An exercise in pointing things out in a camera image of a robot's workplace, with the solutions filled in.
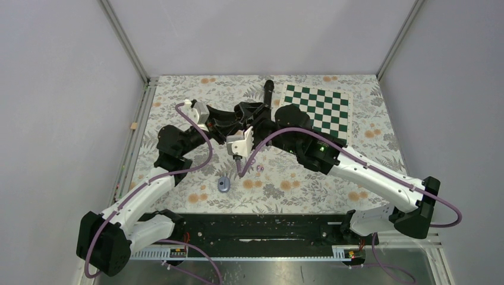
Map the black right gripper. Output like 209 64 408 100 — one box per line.
239 102 300 156

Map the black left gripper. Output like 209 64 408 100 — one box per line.
179 106 241 157

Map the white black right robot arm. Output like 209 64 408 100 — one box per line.
232 102 440 245

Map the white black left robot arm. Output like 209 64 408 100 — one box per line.
76 101 247 279

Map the lavender earbuds case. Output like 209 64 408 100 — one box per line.
218 176 231 193

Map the floral tablecloth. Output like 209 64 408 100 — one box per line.
131 75 406 214

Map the green white chessboard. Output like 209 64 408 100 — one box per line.
279 83 353 145

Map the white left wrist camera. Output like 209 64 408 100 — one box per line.
182 100 210 131

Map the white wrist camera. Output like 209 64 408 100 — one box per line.
182 100 210 131
225 126 254 157

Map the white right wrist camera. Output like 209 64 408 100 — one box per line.
225 126 254 157

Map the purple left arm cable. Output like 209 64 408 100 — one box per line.
83 102 223 285

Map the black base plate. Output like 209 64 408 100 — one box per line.
169 214 372 251

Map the white slotted cable duct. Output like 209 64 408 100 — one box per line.
131 244 354 261

